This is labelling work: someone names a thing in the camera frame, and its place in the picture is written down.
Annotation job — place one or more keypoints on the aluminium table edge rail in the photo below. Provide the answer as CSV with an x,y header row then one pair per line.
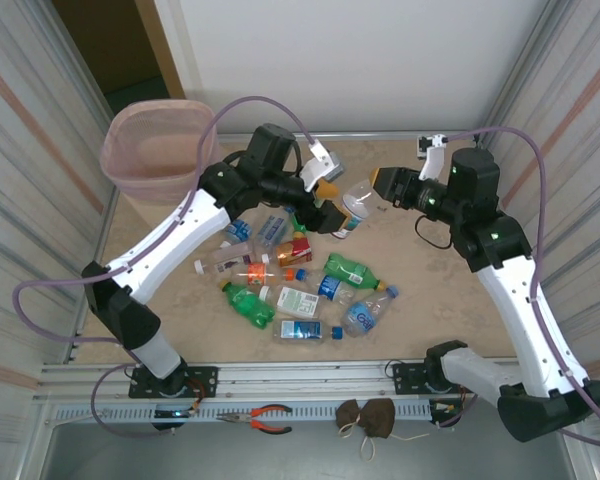
x,y
380,135

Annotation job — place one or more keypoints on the clear bottle large lettered blue label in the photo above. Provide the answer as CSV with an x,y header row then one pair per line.
x,y
362,317

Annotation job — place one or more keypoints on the large brown cloth pouch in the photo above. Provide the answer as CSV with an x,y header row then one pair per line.
x,y
377,419

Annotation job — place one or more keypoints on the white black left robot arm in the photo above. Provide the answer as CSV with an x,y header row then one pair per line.
x,y
170,240

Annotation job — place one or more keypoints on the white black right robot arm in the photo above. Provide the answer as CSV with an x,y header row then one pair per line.
x,y
520,310

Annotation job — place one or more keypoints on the clear bottle purple label white cap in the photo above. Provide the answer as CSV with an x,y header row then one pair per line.
x,y
230,260

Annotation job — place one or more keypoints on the small circuit board green light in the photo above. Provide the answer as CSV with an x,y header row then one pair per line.
x,y
175,414

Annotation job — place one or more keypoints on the clear bottle blue label white cap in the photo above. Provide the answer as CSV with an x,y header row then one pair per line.
x,y
240,231

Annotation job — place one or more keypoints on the green plastic bottle yellow cap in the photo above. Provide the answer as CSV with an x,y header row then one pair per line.
x,y
298,222
247,302

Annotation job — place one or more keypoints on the bottle orange label orange cap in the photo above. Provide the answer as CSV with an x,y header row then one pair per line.
x,y
256,274

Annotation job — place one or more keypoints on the clear bottle blue red label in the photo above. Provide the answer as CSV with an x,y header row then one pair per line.
x,y
360,197

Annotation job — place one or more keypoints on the wooden door frame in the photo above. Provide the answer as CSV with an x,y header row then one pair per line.
x,y
162,55

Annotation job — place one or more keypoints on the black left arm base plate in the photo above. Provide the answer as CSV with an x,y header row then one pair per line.
x,y
205,380

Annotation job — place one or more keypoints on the grey metal tray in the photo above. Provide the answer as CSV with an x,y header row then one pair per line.
x,y
280,457

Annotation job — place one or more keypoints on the ribbed clear bottle blue cap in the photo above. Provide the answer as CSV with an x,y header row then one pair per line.
x,y
272,229

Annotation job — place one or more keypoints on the clear bottle dark blue label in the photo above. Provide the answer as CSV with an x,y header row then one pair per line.
x,y
330,287

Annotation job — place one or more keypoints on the green bottle white barcode label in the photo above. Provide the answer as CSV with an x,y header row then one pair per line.
x,y
345,267

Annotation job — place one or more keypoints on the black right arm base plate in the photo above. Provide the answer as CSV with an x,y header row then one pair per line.
x,y
407,377

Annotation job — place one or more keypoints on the bottle red orange label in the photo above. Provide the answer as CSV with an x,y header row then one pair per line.
x,y
292,252

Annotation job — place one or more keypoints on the small brown cloth pouch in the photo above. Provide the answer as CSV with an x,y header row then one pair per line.
x,y
349,414

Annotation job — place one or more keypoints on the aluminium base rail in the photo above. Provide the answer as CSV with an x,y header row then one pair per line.
x,y
305,380

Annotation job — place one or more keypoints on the pink mesh waste bin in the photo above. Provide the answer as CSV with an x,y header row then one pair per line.
x,y
145,145

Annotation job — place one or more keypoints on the aluminium side rail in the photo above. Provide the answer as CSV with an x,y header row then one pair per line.
x,y
74,350

